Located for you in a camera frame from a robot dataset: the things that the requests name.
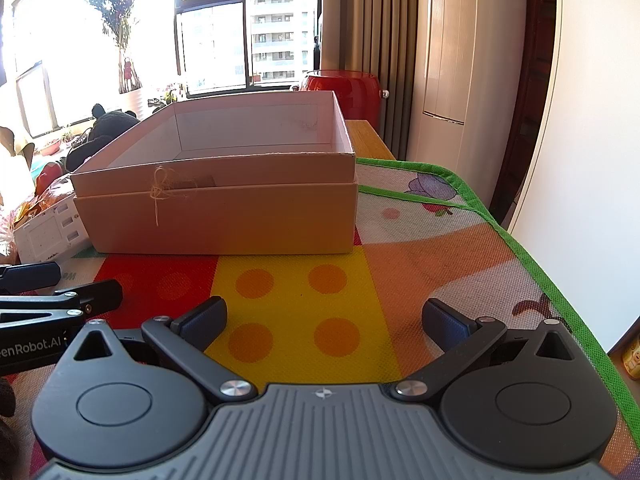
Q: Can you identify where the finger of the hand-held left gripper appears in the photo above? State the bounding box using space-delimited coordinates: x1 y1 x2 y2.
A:
0 261 62 295
0 280 124 332

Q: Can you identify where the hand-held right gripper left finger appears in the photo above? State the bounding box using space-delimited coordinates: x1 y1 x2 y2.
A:
72 296 256 404

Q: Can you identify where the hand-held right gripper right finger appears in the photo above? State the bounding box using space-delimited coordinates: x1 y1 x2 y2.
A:
392 298 576 403

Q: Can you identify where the brown cardboard box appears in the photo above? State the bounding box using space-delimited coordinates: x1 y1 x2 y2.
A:
69 90 360 256

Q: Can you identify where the white plastic tray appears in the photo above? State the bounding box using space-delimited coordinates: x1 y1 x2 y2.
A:
13 198 94 264

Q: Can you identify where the orange snack bag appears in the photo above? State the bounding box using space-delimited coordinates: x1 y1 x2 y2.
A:
0 182 77 243

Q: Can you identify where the colourful play mat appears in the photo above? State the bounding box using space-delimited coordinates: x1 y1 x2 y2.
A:
0 157 640 480

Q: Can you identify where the twine bow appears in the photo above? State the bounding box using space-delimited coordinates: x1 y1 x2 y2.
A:
149 166 176 227

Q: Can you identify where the black plush toy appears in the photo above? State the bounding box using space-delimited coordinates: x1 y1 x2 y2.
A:
64 103 144 173

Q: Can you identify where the yellow figurine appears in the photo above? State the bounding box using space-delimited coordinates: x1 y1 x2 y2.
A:
607 329 640 382

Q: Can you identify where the wooden table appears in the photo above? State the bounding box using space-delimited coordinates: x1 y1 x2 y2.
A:
345 120 399 162

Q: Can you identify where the red drum stool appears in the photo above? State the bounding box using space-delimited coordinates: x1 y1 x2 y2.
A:
300 70 385 133

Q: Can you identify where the white standing air conditioner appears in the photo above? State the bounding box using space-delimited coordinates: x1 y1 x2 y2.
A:
405 0 532 167

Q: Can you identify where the potted palm plant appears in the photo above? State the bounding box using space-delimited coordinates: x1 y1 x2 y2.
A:
84 0 152 122

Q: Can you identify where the brown pleated curtain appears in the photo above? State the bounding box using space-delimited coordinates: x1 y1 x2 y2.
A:
322 0 432 162

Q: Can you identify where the dark wooden door frame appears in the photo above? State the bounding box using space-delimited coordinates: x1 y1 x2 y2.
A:
489 0 562 227

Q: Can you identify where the black window frame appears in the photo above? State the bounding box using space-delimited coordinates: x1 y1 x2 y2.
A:
0 0 325 133

